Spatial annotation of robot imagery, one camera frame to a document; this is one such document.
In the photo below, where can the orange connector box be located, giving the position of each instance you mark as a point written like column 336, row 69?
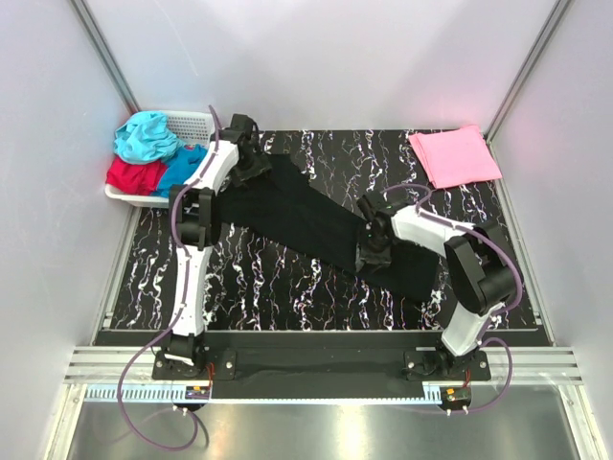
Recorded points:
column 457, row 397
column 198, row 392

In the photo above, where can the right orange connector box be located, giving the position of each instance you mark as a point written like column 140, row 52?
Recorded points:
column 457, row 397

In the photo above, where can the folded pink t shirt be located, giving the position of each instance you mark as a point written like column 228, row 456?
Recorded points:
column 456, row 157

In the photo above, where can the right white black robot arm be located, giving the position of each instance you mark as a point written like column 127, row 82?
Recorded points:
column 482, row 273

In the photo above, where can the light blue t shirt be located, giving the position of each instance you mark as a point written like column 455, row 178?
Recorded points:
column 145, row 138

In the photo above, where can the left orange connector box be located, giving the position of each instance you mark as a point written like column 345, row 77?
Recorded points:
column 198, row 392

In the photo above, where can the red t shirt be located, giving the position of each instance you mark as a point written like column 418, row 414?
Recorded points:
column 140, row 180

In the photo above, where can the white plastic basket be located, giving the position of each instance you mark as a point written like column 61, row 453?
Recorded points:
column 193, row 128

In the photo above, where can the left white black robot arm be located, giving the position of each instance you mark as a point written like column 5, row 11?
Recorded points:
column 195, row 224

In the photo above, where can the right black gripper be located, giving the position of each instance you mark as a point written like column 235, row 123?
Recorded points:
column 377, row 261

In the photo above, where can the black t shirt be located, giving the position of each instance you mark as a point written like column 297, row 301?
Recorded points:
column 284, row 208

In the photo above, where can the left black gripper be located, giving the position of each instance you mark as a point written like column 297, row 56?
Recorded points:
column 261, row 164

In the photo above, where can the black marble pattern mat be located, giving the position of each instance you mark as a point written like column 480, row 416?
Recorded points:
column 255, row 284

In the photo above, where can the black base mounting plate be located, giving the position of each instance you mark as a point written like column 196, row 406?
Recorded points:
column 319, row 366

